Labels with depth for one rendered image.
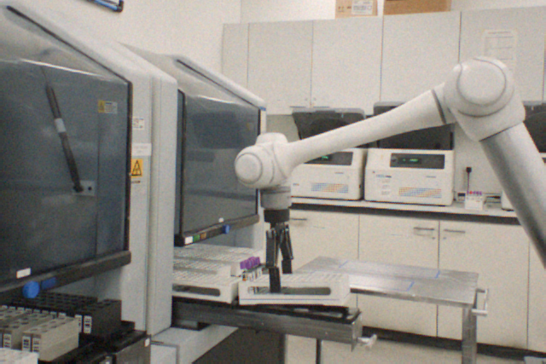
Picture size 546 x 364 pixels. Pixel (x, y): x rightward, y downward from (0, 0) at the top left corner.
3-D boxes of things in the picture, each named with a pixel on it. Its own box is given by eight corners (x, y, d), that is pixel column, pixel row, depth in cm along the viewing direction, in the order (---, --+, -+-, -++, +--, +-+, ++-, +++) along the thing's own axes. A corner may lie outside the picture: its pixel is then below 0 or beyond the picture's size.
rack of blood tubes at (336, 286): (238, 303, 161) (236, 281, 161) (252, 295, 170) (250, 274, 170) (343, 305, 151) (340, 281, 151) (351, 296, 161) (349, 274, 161)
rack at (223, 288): (137, 296, 171) (138, 274, 171) (155, 288, 181) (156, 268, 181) (229, 307, 162) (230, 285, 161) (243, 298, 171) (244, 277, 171)
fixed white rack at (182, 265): (135, 281, 189) (135, 262, 189) (151, 274, 199) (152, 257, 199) (217, 291, 180) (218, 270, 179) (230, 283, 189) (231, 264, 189)
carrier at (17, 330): (44, 341, 127) (45, 313, 127) (52, 342, 127) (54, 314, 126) (1, 360, 116) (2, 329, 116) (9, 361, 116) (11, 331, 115)
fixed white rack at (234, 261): (159, 271, 204) (159, 254, 204) (173, 266, 213) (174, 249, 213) (237, 280, 194) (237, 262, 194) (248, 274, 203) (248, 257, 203)
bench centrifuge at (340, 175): (279, 197, 405) (281, 106, 404) (306, 191, 463) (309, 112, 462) (357, 202, 385) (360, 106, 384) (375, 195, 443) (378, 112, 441)
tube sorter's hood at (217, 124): (33, 234, 181) (37, 28, 179) (143, 214, 238) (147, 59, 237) (183, 247, 164) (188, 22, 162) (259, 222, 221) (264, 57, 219)
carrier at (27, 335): (61, 343, 126) (63, 315, 126) (70, 344, 125) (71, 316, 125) (20, 363, 115) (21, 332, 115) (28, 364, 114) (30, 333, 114)
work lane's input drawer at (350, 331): (122, 320, 171) (123, 288, 171) (148, 307, 184) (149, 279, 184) (368, 355, 147) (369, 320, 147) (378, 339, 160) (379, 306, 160)
